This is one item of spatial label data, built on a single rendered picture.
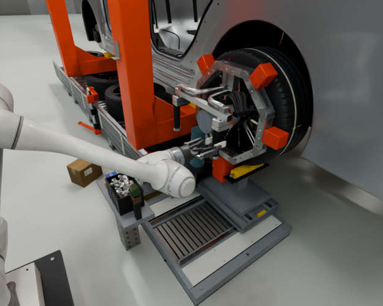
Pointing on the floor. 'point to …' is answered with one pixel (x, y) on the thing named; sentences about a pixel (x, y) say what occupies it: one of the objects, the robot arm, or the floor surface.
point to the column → (129, 236)
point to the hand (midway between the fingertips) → (216, 142)
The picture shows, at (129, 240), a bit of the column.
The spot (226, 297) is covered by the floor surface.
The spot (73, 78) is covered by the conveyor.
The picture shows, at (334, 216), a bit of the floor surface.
